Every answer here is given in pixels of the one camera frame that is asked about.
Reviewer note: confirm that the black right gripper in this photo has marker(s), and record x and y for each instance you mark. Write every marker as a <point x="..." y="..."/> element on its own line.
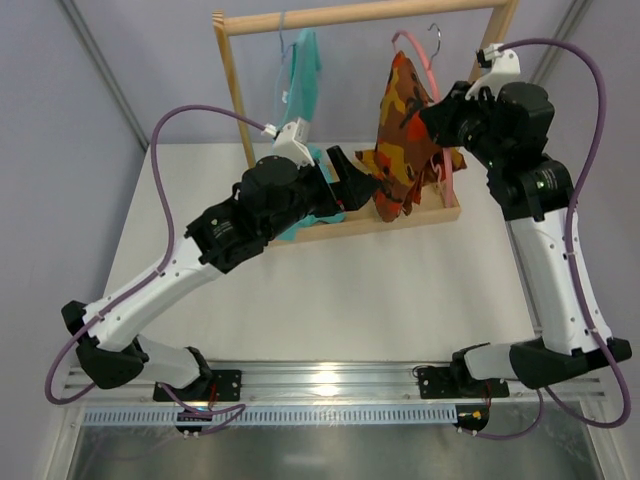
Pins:
<point x="451" y="122"/>

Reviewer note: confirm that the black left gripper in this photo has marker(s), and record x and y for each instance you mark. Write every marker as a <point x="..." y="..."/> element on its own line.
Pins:
<point x="329" y="185"/>

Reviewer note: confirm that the orange camouflage trousers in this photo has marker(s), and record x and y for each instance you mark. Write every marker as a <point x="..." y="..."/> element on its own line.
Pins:
<point x="404" y="158"/>

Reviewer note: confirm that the pink plastic hanger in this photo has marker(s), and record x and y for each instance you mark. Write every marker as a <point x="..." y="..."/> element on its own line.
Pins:
<point x="435" y="100"/>

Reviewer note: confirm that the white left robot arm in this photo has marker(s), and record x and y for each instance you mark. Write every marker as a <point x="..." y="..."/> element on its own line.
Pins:
<point x="110" y="347"/>

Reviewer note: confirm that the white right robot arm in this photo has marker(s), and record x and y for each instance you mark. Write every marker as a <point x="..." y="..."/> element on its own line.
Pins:
<point x="534" y="201"/>

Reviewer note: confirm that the teal t-shirt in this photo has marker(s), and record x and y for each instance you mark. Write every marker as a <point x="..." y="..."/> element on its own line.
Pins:
<point x="297" y="98"/>

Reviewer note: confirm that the wooden clothes rack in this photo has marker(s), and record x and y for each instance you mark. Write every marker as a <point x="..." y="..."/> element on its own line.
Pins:
<point x="438" y="205"/>

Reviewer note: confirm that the right controller board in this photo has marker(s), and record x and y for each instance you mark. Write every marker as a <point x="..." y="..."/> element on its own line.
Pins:
<point x="472" y="422"/>

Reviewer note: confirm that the controller board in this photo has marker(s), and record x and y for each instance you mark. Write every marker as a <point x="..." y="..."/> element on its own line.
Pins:
<point x="190" y="423"/>
<point x="472" y="422"/>

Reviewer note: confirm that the left controller board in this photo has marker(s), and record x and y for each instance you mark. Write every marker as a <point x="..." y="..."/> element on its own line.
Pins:
<point x="190" y="423"/>

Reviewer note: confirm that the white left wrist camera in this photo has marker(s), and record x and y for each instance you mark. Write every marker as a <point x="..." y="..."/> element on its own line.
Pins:
<point x="290" y="141"/>

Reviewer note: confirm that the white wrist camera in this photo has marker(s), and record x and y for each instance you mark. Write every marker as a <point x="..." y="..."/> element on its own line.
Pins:
<point x="290" y="141"/>
<point x="499" y="66"/>

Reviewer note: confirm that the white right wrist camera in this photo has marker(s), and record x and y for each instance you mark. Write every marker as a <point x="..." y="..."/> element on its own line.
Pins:
<point x="499" y="66"/>

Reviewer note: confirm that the blue wire hanger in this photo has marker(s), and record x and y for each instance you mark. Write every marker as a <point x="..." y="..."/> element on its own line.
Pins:
<point x="284" y="49"/>

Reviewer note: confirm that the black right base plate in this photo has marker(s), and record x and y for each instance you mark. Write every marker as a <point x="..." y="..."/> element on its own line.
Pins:
<point x="441" y="383"/>

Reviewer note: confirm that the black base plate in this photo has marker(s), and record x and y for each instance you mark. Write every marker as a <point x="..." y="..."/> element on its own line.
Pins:
<point x="217" y="385"/>
<point x="441" y="383"/>

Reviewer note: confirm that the aluminium front rail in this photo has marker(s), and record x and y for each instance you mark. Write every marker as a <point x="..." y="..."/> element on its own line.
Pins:
<point x="327" y="383"/>

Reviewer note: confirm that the slotted cable duct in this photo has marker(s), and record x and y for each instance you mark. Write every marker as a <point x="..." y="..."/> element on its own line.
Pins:
<point x="281" y="415"/>

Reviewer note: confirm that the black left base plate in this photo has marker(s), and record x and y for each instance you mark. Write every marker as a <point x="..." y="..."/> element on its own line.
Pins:
<point x="217" y="385"/>

